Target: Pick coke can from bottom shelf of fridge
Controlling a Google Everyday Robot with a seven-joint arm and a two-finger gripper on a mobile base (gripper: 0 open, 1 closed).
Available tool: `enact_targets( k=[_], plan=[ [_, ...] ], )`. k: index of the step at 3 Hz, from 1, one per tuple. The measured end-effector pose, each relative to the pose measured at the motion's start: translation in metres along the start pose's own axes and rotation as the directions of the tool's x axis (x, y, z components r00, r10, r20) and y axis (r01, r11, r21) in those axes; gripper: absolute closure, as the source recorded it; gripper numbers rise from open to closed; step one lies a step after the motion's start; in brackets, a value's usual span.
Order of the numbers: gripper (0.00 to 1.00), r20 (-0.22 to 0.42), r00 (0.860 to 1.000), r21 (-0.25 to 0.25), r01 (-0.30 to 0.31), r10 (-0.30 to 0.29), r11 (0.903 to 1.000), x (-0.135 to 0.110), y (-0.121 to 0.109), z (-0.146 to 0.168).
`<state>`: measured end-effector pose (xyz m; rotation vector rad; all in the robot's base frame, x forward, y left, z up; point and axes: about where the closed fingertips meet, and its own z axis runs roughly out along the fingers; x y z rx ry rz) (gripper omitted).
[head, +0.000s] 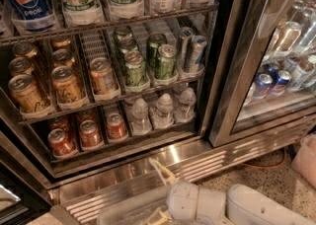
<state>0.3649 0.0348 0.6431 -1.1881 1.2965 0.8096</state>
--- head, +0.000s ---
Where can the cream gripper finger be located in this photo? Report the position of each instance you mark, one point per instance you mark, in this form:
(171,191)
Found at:
(166,176)
(159,217)

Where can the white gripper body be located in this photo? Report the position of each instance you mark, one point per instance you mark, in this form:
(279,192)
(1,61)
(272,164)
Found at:
(182,200)

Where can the red coke can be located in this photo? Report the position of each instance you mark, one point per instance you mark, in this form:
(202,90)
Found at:
(60,142)
(59,122)
(115,127)
(86,115)
(89,134)

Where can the green can front left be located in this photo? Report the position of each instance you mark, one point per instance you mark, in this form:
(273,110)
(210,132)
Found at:
(134,69)

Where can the green can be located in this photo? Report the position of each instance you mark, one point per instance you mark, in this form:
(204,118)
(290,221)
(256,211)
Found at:
(126,45)
(122,33)
(154,41)
(134,69)
(165,62)

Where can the gold can column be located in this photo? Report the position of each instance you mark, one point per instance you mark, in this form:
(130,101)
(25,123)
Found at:
(103,77)
(66,84)
(60,42)
(63,57)

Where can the green can front right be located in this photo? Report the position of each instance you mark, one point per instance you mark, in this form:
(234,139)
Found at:
(165,62)

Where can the blue pepsi can left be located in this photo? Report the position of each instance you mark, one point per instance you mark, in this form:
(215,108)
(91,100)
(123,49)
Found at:
(263,82)

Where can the blue pepsi can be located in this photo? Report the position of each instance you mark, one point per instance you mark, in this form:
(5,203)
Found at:
(272,69)
(282,79)
(263,82)

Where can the slim silver blue can front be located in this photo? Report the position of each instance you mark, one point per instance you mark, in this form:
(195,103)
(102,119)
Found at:
(196,52)

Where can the slim silver blue can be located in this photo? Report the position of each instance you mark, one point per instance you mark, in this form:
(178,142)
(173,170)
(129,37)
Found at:
(185,36)
(196,52)

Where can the glass fridge door right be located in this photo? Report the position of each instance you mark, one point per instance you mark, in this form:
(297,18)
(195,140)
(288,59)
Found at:
(281,31)

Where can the green can back right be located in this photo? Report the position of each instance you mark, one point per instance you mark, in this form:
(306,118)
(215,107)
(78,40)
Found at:
(154,41)

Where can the green can middle left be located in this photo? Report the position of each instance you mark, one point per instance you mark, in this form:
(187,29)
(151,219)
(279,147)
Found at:
(126,45)

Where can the slim silver blue can back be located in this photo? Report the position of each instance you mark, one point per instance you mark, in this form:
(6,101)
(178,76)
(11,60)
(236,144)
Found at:
(185,36)

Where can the blue pepsi can back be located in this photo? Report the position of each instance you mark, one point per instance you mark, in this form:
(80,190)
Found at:
(272,69)

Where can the green can back left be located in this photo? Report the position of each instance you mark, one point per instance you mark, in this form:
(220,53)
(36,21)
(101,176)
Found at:
(122,33)

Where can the blue pepsi can right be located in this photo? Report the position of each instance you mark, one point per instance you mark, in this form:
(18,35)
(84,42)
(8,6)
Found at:
(282,79)

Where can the gold can front left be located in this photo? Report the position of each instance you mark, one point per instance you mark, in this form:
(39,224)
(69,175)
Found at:
(28,94)

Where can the gold can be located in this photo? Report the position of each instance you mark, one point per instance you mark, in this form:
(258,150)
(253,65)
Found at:
(25,49)
(28,94)
(21,65)

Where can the gold can middle left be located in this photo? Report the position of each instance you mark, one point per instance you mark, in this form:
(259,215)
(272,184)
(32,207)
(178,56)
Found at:
(21,65)

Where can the gold can back left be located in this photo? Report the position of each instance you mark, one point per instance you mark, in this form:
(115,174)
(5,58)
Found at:
(25,49)

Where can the clear plastic bin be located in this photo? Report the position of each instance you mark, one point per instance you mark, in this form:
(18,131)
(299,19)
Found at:
(135,210)

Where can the water bottle left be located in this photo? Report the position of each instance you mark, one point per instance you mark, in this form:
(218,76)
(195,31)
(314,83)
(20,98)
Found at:
(140,121)

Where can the water bottle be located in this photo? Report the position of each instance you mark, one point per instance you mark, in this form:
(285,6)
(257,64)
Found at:
(140,121)
(162,113)
(185,111)

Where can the water bottle middle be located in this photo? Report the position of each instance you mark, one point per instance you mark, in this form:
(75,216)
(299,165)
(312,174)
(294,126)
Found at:
(162,113)

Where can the water bottle right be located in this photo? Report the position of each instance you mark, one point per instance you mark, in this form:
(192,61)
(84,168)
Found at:
(185,111)

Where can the pink plastic container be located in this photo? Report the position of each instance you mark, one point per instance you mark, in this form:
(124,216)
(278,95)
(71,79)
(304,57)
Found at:
(305,159)

